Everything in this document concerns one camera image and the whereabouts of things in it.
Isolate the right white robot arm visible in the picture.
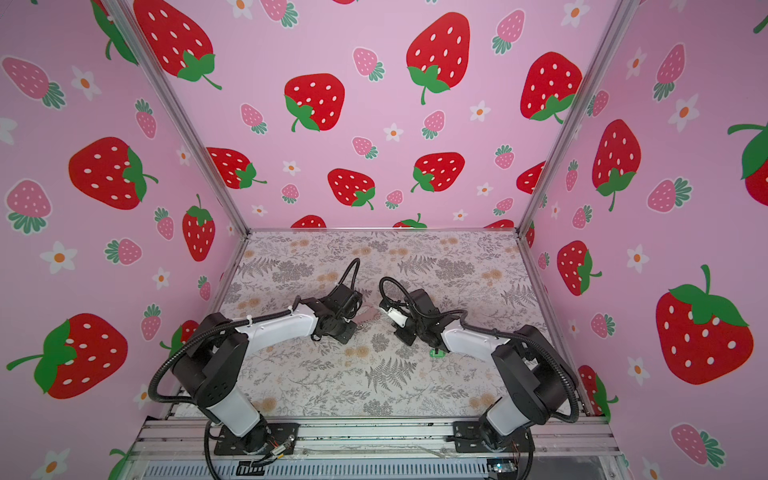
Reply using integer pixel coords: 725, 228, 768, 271
380, 289, 580, 451

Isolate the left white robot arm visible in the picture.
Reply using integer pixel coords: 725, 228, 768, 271
170, 284, 363, 454

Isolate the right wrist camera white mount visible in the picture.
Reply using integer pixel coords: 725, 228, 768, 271
380, 306, 409, 328

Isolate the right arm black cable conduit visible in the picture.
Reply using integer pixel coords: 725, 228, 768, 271
377, 275, 581, 424

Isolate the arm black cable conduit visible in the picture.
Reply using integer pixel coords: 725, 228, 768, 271
377, 275, 581, 424
146, 257, 361, 404

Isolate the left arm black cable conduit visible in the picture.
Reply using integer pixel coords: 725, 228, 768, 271
146, 257, 361, 404

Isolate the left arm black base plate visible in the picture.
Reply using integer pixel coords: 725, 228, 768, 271
214, 422, 300, 457

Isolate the white perforated cable tray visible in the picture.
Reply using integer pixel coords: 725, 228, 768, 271
140, 458, 499, 480

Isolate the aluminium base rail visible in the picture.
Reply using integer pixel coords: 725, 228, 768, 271
128, 416, 625, 463

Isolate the aluminium corner frame post left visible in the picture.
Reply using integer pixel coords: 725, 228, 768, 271
104, 0, 250, 237

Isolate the aluminium corner frame post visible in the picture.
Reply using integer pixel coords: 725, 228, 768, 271
104, 0, 250, 237
517, 0, 640, 239

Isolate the aluminium corner frame post right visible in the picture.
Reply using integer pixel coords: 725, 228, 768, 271
517, 0, 640, 239

